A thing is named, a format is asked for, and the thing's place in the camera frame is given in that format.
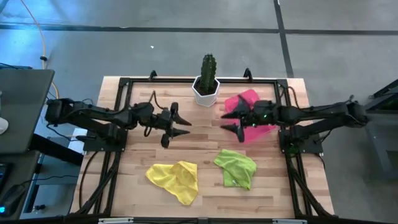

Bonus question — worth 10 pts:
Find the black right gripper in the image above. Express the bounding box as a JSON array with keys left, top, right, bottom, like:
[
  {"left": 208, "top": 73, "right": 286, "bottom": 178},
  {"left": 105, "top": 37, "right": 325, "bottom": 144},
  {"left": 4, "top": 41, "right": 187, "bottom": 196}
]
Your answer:
[{"left": 220, "top": 95, "right": 279, "bottom": 144}]

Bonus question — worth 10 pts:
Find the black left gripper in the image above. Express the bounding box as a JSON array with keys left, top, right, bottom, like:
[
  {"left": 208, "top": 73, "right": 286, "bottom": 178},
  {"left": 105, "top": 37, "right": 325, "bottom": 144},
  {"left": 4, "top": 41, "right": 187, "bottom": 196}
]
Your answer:
[{"left": 151, "top": 101, "right": 193, "bottom": 149}]

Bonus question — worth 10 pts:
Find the green microfiber towel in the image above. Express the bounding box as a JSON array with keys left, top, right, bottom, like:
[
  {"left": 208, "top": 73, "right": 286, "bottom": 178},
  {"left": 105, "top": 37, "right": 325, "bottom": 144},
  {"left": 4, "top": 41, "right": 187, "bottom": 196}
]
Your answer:
[{"left": 213, "top": 149, "right": 258, "bottom": 191}]

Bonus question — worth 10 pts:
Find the yellow microfiber towel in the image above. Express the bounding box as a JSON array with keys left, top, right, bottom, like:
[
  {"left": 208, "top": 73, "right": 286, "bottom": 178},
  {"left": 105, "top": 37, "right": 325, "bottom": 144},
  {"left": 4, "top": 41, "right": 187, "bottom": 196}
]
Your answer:
[{"left": 145, "top": 161, "right": 199, "bottom": 207}]

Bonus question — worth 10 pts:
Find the white hexagonal plant pot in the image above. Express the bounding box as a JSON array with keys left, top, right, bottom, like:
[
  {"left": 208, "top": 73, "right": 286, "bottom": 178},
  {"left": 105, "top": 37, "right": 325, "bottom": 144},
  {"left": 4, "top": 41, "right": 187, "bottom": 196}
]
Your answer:
[{"left": 191, "top": 75, "right": 221, "bottom": 108}]

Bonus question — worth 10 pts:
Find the green cactus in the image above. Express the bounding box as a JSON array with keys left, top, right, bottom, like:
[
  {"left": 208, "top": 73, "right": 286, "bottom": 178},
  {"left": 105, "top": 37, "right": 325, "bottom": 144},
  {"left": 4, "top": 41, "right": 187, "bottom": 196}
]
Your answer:
[{"left": 198, "top": 53, "right": 218, "bottom": 94}]

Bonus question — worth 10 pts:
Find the black desk crossbar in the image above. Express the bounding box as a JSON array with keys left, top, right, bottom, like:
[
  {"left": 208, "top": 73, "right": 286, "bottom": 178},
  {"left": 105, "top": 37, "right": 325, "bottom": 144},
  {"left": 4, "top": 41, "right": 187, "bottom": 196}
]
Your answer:
[{"left": 29, "top": 133, "right": 85, "bottom": 166}]

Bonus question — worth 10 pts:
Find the black metal cart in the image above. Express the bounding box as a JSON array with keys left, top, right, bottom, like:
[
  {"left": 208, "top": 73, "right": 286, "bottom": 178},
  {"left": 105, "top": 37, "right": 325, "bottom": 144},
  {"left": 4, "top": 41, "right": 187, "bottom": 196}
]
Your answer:
[{"left": 363, "top": 79, "right": 398, "bottom": 180}]

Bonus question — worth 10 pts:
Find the grey desk top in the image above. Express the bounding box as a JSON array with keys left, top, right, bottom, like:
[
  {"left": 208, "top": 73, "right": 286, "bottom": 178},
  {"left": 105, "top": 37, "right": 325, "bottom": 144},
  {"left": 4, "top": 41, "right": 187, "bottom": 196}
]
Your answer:
[{"left": 0, "top": 68, "right": 55, "bottom": 156}]

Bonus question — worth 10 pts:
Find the dark side table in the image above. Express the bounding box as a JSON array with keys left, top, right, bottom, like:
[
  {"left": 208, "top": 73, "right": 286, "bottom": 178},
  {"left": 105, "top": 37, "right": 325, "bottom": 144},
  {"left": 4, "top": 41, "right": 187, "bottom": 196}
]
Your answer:
[{"left": 0, "top": 151, "right": 41, "bottom": 220}]

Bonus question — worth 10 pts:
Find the white rounded object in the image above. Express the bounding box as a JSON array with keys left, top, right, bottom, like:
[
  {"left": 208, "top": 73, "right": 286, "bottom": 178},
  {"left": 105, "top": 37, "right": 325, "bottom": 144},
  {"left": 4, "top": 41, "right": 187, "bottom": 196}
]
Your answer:
[{"left": 0, "top": 116, "right": 9, "bottom": 136}]

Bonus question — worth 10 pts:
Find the black computer mouse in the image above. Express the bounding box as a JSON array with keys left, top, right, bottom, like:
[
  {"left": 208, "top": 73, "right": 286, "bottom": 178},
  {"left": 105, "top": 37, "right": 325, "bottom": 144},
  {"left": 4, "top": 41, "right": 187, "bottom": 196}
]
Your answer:
[{"left": 0, "top": 184, "right": 26, "bottom": 216}]

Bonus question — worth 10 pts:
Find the black aluminium table frame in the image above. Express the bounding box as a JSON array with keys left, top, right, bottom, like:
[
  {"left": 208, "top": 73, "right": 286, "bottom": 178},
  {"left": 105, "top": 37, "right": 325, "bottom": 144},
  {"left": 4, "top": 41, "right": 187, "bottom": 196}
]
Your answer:
[{"left": 70, "top": 67, "right": 335, "bottom": 224}]

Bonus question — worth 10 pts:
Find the silver metal bracket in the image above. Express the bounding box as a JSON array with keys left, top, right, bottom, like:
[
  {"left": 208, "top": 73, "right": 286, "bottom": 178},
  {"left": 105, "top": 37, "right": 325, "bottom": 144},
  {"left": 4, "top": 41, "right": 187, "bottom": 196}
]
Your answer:
[
  {"left": 98, "top": 217, "right": 134, "bottom": 224},
  {"left": 272, "top": 218, "right": 308, "bottom": 224}
]

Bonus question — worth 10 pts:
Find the orange floor cable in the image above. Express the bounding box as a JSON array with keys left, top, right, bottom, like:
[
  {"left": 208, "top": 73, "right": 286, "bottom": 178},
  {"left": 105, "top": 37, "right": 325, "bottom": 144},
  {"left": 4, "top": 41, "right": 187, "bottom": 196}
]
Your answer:
[{"left": 19, "top": 0, "right": 60, "bottom": 100}]

